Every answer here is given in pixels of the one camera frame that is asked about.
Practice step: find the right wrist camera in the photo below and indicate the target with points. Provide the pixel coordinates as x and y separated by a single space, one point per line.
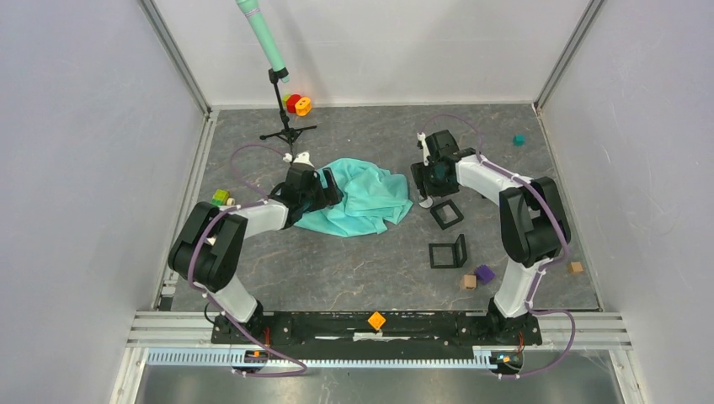
422 145

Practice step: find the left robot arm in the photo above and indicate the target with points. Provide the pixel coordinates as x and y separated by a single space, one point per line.
208 247

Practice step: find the mint green garment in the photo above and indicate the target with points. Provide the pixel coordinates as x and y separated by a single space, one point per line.
373 197

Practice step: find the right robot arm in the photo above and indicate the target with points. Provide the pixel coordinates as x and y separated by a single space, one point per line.
533 226

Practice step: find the black tripod stand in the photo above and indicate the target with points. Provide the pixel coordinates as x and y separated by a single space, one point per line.
288 134

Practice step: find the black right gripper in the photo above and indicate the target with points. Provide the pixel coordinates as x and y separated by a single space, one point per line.
421 172

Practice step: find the colourful toy brick train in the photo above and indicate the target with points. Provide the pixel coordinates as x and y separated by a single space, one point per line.
222 198

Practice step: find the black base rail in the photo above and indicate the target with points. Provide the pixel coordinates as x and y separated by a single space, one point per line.
347 335

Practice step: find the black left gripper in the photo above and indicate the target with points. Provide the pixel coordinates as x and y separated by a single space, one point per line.
327 196

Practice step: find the small teal cube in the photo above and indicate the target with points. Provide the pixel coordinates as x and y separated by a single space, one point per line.
519 140

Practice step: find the purple toy brick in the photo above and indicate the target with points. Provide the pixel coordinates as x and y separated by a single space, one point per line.
484 274

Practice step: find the orange diamond marker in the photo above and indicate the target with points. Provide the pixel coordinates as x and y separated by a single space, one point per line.
376 320

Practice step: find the black square frame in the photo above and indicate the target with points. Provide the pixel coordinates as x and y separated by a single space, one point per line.
446 214
448 255

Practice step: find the small wooden cube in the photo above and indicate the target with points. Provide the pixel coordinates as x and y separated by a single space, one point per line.
575 267
468 282

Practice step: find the red orange toy rings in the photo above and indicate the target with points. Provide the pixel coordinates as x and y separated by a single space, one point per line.
297 104

